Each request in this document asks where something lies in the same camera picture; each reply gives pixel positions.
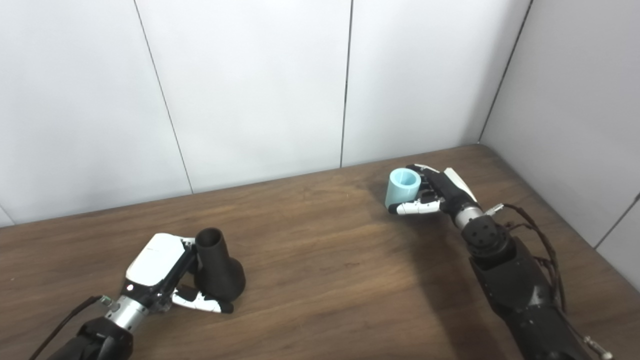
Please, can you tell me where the black and white right hand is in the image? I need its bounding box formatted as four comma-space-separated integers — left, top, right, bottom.
388, 164, 483, 226

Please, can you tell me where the black and white left hand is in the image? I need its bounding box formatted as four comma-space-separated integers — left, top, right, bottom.
120, 233, 235, 315

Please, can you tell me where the light blue cylinder cup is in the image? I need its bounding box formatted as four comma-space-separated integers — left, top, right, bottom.
384, 168, 422, 209

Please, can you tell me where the thick black right wrist cable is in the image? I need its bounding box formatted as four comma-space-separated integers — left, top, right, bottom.
484, 202, 568, 313

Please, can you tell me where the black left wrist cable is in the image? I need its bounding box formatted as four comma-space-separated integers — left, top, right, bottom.
27, 295, 113, 360

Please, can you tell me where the thin cable bundle with metal plug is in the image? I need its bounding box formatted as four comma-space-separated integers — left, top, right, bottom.
505, 220, 613, 360

